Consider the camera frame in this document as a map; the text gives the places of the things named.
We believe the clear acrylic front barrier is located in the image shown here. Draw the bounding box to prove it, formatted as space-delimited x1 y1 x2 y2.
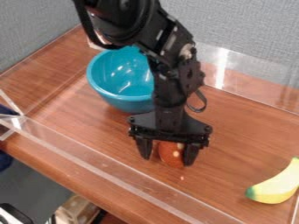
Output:
0 90 243 224

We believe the yellow toy banana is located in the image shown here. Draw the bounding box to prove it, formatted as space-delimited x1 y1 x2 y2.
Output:
245 157 299 204

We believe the dark blue cloth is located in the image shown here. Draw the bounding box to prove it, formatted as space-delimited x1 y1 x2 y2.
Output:
0 103 20 172

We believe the clear acrylic back barrier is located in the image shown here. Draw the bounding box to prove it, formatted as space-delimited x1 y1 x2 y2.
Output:
196 42 299 115

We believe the clear acrylic barrier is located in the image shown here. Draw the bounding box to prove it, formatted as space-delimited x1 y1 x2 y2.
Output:
0 90 243 224
196 42 299 115

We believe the cardboard box under table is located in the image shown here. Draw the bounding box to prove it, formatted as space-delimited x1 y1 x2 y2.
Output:
55 195 99 224

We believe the blue plastic bowl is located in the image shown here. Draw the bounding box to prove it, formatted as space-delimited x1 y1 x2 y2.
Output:
87 46 155 114

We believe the black white device corner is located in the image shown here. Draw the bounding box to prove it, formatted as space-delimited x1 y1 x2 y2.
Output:
0 203 33 224

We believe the brown white toy mushroom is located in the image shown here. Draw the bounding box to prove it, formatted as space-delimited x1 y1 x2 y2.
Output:
157 142 184 168

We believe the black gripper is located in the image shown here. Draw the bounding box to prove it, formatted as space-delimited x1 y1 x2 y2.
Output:
127 103 212 166

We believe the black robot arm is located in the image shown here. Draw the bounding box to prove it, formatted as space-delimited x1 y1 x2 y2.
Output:
71 0 212 166

